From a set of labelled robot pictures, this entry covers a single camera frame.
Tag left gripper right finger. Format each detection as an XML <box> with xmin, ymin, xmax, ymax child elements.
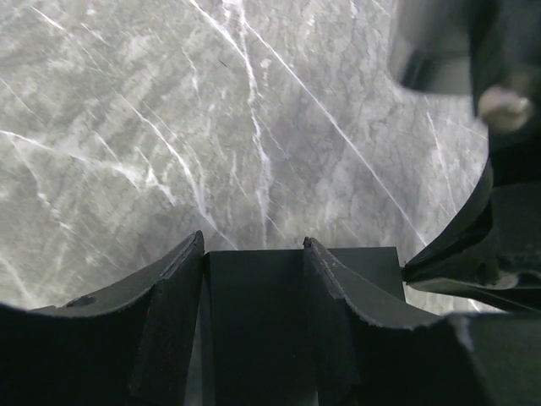
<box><xmin>303</xmin><ymin>238</ymin><xmax>540</xmax><ymax>405</ymax></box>

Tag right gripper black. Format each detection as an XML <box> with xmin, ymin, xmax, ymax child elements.
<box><xmin>388</xmin><ymin>1</ymin><xmax>540</xmax><ymax>178</ymax></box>

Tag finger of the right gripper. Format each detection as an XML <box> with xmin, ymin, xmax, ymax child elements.
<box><xmin>402</xmin><ymin>163</ymin><xmax>540</xmax><ymax>313</ymax></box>

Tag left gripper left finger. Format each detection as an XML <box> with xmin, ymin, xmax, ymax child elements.
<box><xmin>1</xmin><ymin>232</ymin><xmax>205</xmax><ymax>405</ymax></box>

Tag black network switch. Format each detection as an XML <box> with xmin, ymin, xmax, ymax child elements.
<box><xmin>198</xmin><ymin>245</ymin><xmax>407</xmax><ymax>406</ymax></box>

